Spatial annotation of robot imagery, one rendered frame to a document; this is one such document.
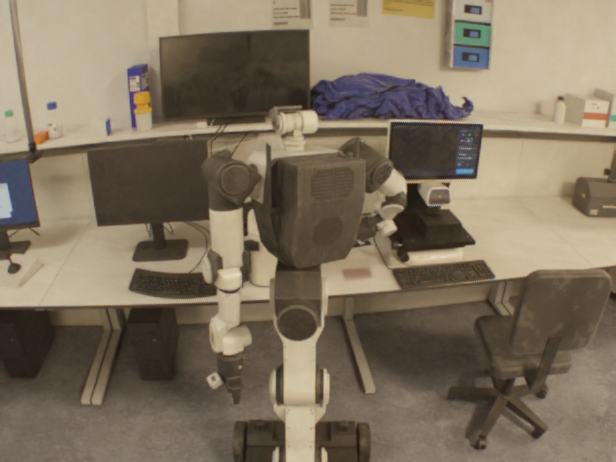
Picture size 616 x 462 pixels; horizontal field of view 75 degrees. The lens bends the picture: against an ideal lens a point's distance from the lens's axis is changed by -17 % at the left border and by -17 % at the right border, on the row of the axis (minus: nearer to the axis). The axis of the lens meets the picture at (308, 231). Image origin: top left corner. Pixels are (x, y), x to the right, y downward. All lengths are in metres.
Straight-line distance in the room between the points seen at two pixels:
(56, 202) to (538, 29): 2.98
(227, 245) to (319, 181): 0.30
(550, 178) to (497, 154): 0.46
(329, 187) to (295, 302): 0.32
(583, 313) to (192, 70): 2.00
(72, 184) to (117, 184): 0.67
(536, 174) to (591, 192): 0.38
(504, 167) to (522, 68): 0.62
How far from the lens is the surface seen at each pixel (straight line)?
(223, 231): 1.28
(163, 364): 2.54
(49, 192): 2.79
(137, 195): 2.08
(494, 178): 2.91
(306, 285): 1.34
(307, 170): 1.16
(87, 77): 2.68
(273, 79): 2.29
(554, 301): 1.84
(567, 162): 3.18
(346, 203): 1.25
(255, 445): 2.04
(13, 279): 2.27
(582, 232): 2.77
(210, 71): 2.29
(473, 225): 2.54
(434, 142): 2.09
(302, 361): 1.56
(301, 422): 1.72
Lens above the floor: 1.78
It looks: 26 degrees down
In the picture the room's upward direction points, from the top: straight up
